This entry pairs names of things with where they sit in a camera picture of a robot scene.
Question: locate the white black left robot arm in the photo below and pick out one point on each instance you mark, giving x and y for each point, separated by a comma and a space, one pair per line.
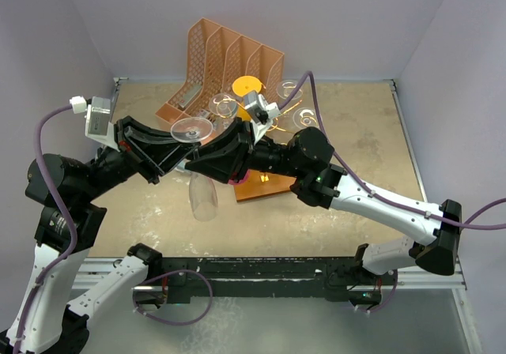
49, 320

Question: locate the clear round wine glass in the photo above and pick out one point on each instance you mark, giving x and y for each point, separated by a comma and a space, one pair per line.
284, 90

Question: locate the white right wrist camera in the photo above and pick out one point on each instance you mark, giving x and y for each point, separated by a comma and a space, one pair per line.
261, 112

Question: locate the yellow plastic goblet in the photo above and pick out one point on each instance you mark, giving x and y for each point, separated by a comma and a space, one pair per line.
241, 87

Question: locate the silver table frame rail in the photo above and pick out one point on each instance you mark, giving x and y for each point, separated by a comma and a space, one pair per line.
51, 322

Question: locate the clear tall wine glass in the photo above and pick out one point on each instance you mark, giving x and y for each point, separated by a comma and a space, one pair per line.
224, 108

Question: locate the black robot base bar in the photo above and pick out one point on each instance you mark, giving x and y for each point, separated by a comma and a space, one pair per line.
334, 279

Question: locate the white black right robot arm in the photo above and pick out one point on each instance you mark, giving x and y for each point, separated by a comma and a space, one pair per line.
430, 237

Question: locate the orange plastic file organizer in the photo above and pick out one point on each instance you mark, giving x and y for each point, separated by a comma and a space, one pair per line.
216, 57

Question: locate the pink plastic goblet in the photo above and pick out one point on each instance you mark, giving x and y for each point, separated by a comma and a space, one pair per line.
239, 181

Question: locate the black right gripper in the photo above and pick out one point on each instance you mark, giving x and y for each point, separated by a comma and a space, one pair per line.
228, 156

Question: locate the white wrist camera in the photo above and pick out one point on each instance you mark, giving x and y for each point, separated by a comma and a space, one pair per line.
261, 112
98, 126

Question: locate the gold wire wine glass rack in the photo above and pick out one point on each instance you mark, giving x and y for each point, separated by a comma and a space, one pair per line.
262, 184

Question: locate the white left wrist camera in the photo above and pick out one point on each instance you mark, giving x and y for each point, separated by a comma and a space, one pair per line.
98, 126

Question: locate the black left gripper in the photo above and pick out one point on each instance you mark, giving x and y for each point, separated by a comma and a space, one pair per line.
149, 150

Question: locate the clear flute wine glass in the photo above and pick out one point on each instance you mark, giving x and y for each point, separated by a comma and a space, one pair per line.
305, 117

